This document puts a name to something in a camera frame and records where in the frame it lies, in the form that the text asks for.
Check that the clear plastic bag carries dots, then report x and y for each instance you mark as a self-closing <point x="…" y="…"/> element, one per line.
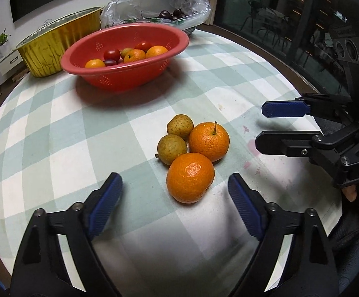
<point x="167" y="0"/>

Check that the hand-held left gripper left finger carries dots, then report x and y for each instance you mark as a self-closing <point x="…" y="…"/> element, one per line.
<point x="105" y="204"/>

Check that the small orange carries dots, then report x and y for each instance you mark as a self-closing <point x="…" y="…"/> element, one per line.
<point x="190" y="178"/>
<point x="94" y="64"/>
<point x="156" y="51"/>
<point x="208" y="140"/>
<point x="134" y="55"/>

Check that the red plastic colander bowl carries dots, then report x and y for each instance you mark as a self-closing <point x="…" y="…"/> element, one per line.
<point x="120" y="77"/>

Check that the pile of dark cherries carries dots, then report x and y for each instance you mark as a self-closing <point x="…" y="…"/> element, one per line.
<point x="165" y="14"/>

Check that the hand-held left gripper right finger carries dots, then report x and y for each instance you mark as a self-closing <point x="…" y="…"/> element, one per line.
<point x="244" y="204"/>

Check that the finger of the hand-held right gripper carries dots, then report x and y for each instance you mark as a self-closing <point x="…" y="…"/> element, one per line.
<point x="275" y="142"/>
<point x="283" y="109"/>

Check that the white television cabinet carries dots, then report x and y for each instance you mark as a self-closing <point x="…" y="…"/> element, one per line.
<point x="9" y="63"/>

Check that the small plant on cabinet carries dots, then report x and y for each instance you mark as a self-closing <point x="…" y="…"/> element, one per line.
<point x="1" y="40"/>

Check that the glass sliding door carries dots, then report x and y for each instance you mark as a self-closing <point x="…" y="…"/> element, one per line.
<point x="260" y="12"/>

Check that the red cherry tomato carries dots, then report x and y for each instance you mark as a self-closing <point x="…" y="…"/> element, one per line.
<point x="142" y="45"/>
<point x="112" y="54"/>

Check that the gold foil container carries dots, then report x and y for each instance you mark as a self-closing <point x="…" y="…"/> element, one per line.
<point x="46" y="52"/>

